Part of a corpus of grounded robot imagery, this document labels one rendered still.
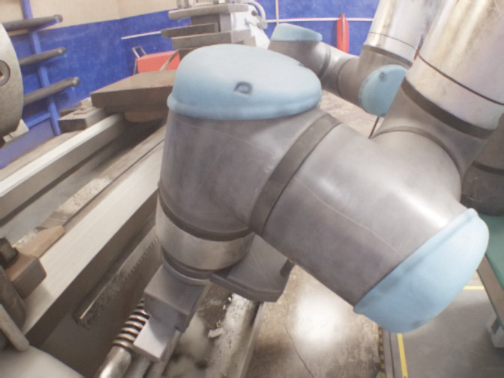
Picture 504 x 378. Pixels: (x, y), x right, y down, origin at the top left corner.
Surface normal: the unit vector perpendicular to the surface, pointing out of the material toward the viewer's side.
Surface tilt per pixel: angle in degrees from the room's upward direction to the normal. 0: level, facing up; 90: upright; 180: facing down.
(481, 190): 70
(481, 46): 89
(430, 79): 79
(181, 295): 25
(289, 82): 19
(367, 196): 43
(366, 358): 0
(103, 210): 36
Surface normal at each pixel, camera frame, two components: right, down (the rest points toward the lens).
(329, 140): 0.05, -0.50
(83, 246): 0.51, -0.67
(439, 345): -0.07, -0.87
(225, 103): -0.28, 0.57
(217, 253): 0.17, 0.72
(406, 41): 0.14, 0.45
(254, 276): 0.27, -0.69
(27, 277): 0.96, 0.06
